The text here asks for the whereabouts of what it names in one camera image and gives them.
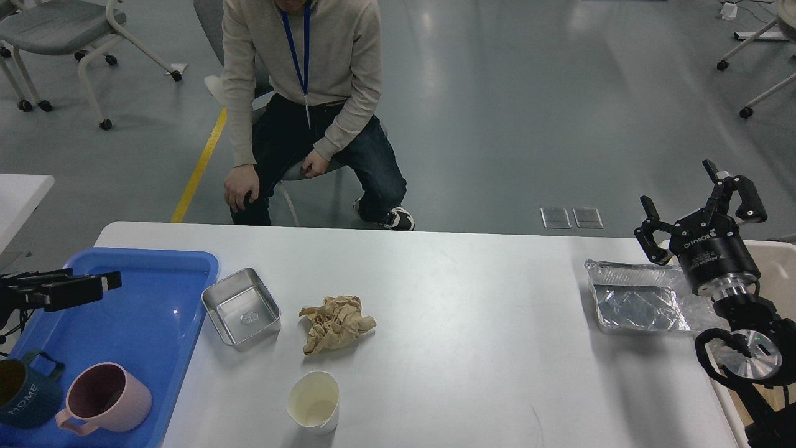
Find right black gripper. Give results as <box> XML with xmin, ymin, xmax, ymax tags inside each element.
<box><xmin>634</xmin><ymin>159</ymin><xmax>769</xmax><ymax>297</ymax></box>

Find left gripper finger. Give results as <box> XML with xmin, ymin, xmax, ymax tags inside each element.
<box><xmin>1</xmin><ymin>269</ymin><xmax>74</xmax><ymax>290</ymax></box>
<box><xmin>44</xmin><ymin>271</ymin><xmax>122</xmax><ymax>312</ymax></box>

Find pink mug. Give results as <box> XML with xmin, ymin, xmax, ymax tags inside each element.
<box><xmin>56</xmin><ymin>362</ymin><xmax>153</xmax><ymax>436</ymax></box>

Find dark blue home mug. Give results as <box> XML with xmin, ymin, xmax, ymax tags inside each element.
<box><xmin>1</xmin><ymin>350</ymin><xmax>65</xmax><ymax>429</ymax></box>

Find square metal tin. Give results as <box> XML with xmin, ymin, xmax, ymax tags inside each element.
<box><xmin>201</xmin><ymin>268</ymin><xmax>282</xmax><ymax>352</ymax></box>

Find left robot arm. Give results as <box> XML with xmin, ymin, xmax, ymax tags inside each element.
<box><xmin>1</xmin><ymin>268</ymin><xmax>122</xmax><ymax>328</ymax></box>

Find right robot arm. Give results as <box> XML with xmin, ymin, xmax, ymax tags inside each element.
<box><xmin>634</xmin><ymin>159</ymin><xmax>795</xmax><ymax>447</ymax></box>

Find white side table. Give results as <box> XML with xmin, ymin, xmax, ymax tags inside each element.
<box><xmin>1</xmin><ymin>174</ymin><xmax>55</xmax><ymax>251</ymax></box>

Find aluminium foil tray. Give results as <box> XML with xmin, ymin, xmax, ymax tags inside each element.
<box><xmin>585</xmin><ymin>259</ymin><xmax>729</xmax><ymax>334</ymax></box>

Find right floor outlet plate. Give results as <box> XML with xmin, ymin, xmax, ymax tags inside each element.
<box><xmin>573</xmin><ymin>207</ymin><xmax>604</xmax><ymax>229</ymax></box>

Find floor outlet plate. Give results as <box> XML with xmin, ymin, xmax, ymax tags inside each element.
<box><xmin>573</xmin><ymin>207</ymin><xmax>604</xmax><ymax>229</ymax></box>
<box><xmin>540</xmin><ymin>207</ymin><xmax>572</xmax><ymax>229</ymax></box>

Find left floor outlet plate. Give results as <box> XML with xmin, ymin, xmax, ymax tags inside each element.
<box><xmin>540</xmin><ymin>207</ymin><xmax>572</xmax><ymax>229</ymax></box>

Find beige plastic bin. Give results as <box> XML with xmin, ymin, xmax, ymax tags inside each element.
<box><xmin>695</xmin><ymin>241</ymin><xmax>794</xmax><ymax>447</ymax></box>

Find white rolling stand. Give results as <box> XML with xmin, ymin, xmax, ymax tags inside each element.
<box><xmin>716</xmin><ymin>0</ymin><xmax>796</xmax><ymax>119</ymax></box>

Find white paper cup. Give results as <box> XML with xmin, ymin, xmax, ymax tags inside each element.
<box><xmin>286</xmin><ymin>371</ymin><xmax>340</xmax><ymax>436</ymax></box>

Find crumpled brown paper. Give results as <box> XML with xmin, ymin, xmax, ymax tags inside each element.
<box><xmin>298</xmin><ymin>295</ymin><xmax>376</xmax><ymax>355</ymax></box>

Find grey office chair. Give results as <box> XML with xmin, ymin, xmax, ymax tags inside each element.
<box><xmin>193</xmin><ymin>0</ymin><xmax>349</xmax><ymax>228</ymax></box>

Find seated person beige sweater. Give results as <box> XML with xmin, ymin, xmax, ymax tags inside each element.
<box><xmin>221</xmin><ymin>1</ymin><xmax>415</xmax><ymax>231</ymax></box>

